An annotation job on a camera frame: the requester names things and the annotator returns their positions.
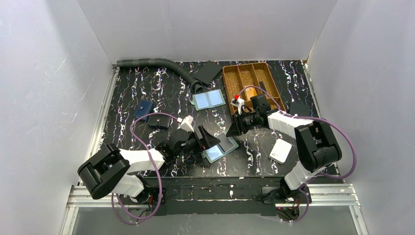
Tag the mint green card holder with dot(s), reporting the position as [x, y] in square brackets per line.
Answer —
[215, 153]

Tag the black snap wallet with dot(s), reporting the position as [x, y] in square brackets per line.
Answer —
[159, 121]

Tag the orange card in tray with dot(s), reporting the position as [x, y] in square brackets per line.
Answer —
[250, 92]

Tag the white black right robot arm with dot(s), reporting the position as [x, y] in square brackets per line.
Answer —
[316, 144]

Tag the black flat pad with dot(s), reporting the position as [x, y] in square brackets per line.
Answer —
[208, 72]

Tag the navy blue wallet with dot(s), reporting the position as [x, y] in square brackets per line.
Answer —
[144, 107]

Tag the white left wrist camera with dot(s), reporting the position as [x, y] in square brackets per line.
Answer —
[185, 123]

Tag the wicker divided tray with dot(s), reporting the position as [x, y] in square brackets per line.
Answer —
[237, 77]

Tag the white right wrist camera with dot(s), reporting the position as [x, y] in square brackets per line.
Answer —
[238, 102]

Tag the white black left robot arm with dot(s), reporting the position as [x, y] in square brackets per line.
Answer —
[110, 169]

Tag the black flat wallet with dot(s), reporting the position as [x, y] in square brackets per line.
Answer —
[295, 108]

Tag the black credit card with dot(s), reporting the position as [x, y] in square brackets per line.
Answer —
[227, 144]

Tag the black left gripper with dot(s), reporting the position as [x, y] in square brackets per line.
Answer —
[201, 141]

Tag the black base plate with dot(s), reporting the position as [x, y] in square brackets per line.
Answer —
[225, 195]

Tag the white rectangular box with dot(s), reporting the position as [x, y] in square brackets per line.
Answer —
[280, 151]

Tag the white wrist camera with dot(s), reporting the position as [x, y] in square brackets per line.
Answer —
[185, 123]
[238, 102]

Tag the black card in tray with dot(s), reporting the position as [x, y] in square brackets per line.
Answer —
[262, 86]

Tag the open mint card holder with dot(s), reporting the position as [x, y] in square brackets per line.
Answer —
[208, 100]

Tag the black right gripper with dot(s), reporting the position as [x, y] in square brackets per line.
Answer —
[240, 119]

